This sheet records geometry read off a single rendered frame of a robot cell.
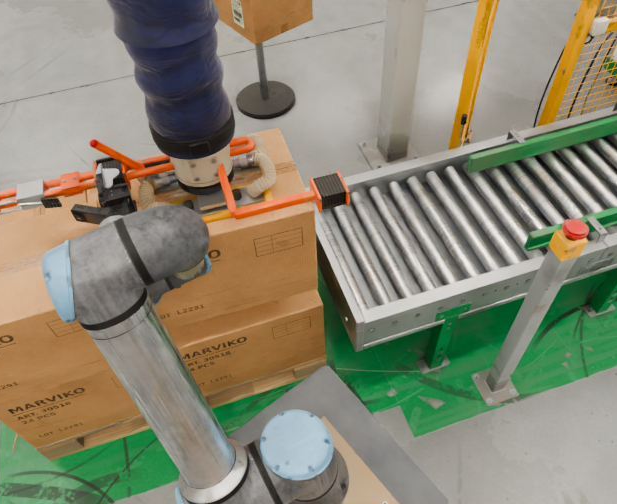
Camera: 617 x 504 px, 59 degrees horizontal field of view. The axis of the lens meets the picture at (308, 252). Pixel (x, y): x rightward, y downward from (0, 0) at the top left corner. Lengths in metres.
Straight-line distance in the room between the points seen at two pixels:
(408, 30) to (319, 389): 1.82
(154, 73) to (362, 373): 1.61
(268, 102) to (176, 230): 2.91
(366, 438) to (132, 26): 1.16
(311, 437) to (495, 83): 3.21
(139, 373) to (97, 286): 0.18
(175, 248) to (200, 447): 0.41
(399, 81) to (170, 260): 2.24
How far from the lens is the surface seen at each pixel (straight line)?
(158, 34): 1.27
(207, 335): 1.99
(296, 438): 1.21
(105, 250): 0.86
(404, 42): 2.85
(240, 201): 1.59
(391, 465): 1.55
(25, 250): 1.91
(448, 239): 2.22
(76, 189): 1.61
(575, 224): 1.71
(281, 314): 1.99
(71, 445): 2.50
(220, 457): 1.14
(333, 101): 3.77
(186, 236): 0.89
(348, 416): 1.58
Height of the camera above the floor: 2.22
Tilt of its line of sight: 52 degrees down
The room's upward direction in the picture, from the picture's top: 4 degrees counter-clockwise
